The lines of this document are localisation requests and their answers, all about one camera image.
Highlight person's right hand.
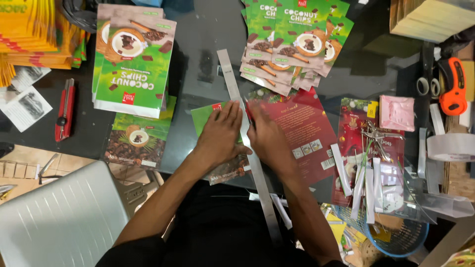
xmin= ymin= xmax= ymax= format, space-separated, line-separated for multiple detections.
xmin=246 ymin=103 xmax=298 ymax=177

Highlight person's left hand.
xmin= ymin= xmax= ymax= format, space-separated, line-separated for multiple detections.
xmin=193 ymin=100 xmax=253 ymax=168

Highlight small red cutter knife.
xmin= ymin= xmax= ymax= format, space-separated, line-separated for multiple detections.
xmin=244 ymin=97 xmax=254 ymax=125

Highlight long steel ruler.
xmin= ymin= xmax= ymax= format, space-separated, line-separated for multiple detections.
xmin=216 ymin=48 xmax=284 ymax=247

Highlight green printed packet sheet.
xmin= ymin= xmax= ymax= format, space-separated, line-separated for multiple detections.
xmin=191 ymin=101 xmax=254 ymax=186

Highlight red printed packet sheet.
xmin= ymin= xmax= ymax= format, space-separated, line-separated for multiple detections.
xmin=246 ymin=87 xmax=338 ymax=187

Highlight fanned pile of green packets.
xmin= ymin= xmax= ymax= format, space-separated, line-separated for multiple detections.
xmin=239 ymin=0 xmax=355 ymax=97

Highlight red festive packet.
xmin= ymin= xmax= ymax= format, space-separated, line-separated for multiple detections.
xmin=331 ymin=97 xmax=406 ymax=207

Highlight white paper strip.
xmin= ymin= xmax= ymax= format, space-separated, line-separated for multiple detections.
xmin=365 ymin=163 xmax=376 ymax=224
xmin=330 ymin=143 xmax=353 ymax=197
xmin=429 ymin=103 xmax=445 ymax=136
xmin=417 ymin=128 xmax=428 ymax=179

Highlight person's black clothing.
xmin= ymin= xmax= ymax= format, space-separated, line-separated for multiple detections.
xmin=95 ymin=181 xmax=349 ymax=267

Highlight metal punch pliers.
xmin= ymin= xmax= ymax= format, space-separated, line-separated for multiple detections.
xmin=360 ymin=119 xmax=406 ymax=163

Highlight green brown coconut packet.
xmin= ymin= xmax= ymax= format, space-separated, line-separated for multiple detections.
xmin=103 ymin=96 xmax=177 ymax=171

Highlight stack of green snack packets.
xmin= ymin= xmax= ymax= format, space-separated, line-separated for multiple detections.
xmin=92 ymin=4 xmax=177 ymax=119

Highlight pink packet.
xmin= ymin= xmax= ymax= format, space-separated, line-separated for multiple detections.
xmin=379 ymin=95 xmax=416 ymax=133

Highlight blue mesh basket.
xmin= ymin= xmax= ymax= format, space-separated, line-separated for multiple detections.
xmin=331 ymin=203 xmax=430 ymax=259

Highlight red utility knife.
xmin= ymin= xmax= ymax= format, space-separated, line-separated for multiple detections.
xmin=54 ymin=78 xmax=76 ymax=143

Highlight white tape roll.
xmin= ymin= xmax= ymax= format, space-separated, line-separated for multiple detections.
xmin=426 ymin=133 xmax=475 ymax=162

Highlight clear plastic bag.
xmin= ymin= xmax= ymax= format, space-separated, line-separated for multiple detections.
xmin=403 ymin=159 xmax=475 ymax=224

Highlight orange utility knife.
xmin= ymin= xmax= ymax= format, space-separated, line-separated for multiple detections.
xmin=438 ymin=57 xmax=468 ymax=116

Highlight black plastic bag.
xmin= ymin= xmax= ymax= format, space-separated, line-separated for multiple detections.
xmin=61 ymin=0 xmax=99 ymax=34

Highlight stack of cream paper sheets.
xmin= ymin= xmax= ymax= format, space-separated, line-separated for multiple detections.
xmin=389 ymin=0 xmax=475 ymax=44

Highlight black white paper leaflet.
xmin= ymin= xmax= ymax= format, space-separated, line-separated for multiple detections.
xmin=0 ymin=86 xmax=53 ymax=133
xmin=10 ymin=66 xmax=52 ymax=92

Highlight stack of yellow packets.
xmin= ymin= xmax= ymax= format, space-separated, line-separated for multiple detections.
xmin=0 ymin=0 xmax=92 ymax=88

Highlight black handled scissors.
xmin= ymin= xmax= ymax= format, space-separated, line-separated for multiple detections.
xmin=416 ymin=43 xmax=442 ymax=98

